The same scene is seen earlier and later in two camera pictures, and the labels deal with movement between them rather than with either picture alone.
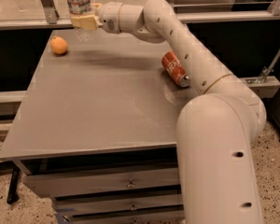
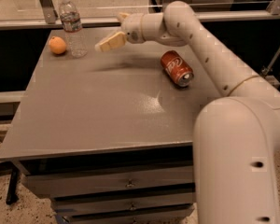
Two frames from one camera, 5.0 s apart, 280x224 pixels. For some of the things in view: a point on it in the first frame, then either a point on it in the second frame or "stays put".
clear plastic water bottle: [78, 4] → [71, 21]
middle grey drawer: [85, 206] stays put
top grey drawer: [83, 183] stays put
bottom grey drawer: [160, 217] stays put
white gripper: [109, 17] → [132, 28]
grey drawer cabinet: [97, 133] stays put
